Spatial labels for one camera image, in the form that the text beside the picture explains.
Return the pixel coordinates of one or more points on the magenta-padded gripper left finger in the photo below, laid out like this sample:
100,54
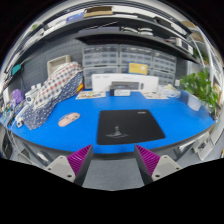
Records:
78,160

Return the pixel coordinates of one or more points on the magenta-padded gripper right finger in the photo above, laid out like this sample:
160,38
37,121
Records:
149,160

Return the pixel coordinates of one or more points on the pink transparent computer mouse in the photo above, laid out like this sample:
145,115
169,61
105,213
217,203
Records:
69,119

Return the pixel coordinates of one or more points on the black mouse pad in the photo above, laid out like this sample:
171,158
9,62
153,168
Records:
130,126

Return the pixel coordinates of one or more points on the navy polka dot cloth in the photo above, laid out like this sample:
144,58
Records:
40,115

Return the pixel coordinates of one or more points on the colourful sticker sheet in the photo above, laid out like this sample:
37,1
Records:
90,95
155,96

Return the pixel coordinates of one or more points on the clear plastic box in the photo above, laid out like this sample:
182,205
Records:
170,91

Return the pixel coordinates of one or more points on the small dark product box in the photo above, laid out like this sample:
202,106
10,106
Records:
119,90

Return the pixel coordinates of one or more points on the red blue checkered cloth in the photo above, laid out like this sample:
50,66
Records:
56,85

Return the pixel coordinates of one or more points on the white small device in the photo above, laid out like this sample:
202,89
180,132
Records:
31,95

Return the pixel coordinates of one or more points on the long white keyboard box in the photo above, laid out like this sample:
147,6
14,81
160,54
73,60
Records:
100,81

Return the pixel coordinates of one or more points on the large-drawer grey cabinet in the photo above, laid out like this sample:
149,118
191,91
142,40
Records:
123,69
100,70
166,77

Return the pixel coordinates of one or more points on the purple figurine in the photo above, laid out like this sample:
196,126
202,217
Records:
16,96

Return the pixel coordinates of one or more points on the potted green plant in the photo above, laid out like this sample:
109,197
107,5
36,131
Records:
200,86

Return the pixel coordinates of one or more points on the yellow card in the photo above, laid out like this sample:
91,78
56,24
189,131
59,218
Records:
138,68

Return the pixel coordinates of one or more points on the white woven basket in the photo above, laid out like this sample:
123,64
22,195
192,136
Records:
55,63

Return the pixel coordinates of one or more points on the small-drawer grey cabinet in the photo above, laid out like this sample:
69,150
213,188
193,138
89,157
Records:
164,61
100,55
136,54

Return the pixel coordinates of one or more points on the teal tool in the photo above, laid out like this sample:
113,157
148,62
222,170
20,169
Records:
16,69

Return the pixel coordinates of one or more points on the grey wall shelf unit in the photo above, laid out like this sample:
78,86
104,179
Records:
116,31

